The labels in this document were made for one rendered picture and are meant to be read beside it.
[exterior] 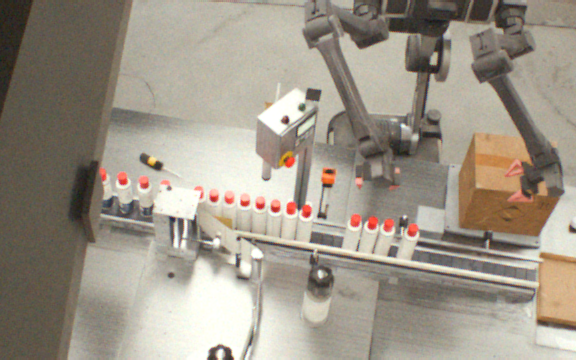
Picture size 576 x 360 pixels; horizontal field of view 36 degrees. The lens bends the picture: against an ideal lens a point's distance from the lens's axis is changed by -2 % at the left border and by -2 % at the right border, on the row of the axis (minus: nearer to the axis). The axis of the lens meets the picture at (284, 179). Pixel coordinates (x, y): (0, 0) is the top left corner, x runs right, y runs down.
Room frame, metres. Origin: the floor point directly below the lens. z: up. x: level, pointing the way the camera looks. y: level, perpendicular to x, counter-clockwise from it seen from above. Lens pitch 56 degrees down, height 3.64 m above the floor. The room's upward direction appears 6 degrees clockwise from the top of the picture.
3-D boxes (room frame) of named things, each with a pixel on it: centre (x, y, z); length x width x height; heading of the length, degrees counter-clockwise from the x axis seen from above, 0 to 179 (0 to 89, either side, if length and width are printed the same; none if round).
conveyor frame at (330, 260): (1.61, -0.09, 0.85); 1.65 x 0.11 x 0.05; 85
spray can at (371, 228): (1.59, -0.30, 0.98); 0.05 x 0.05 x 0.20
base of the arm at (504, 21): (2.20, -0.72, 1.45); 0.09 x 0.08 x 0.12; 92
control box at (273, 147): (1.70, 0.01, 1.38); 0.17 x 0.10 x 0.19; 140
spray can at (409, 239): (1.57, -0.44, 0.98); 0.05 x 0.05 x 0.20
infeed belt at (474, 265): (1.61, -0.09, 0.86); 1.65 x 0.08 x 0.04; 85
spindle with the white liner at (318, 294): (1.32, -0.14, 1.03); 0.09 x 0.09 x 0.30
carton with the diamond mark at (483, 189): (1.85, -0.80, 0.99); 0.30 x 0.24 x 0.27; 89
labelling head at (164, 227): (1.55, 0.34, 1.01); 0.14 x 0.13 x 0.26; 85
